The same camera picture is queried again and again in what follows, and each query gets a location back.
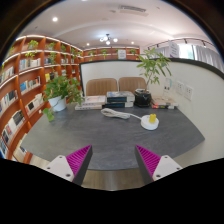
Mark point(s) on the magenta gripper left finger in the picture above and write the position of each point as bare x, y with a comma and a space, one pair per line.
72, 167

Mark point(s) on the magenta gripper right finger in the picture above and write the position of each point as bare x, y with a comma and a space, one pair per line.
154, 167

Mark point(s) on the yellow charger plug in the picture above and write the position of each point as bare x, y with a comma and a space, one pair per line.
152, 118

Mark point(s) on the round white power socket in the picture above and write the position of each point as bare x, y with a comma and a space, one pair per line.
146, 124

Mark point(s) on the white book stack left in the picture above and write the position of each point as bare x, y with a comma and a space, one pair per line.
91, 102

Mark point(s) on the green plant in white pot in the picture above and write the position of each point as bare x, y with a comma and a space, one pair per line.
59, 91

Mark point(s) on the left tan chair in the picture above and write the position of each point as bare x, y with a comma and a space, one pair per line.
102, 86

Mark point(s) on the tan chair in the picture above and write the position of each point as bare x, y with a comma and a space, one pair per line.
102, 86
131, 83

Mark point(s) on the right tan chair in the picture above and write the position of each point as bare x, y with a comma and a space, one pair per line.
131, 83

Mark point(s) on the orange wooden bookshelf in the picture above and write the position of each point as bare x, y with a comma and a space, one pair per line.
31, 62

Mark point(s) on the tall plant in black pot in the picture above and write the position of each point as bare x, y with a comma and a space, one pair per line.
152, 65

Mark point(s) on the ceiling lamp cluster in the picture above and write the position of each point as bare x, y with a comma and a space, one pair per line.
107, 39

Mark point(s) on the books by right wall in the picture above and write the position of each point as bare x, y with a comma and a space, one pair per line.
160, 103

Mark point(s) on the white wall sockets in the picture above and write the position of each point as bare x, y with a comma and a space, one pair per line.
184, 90

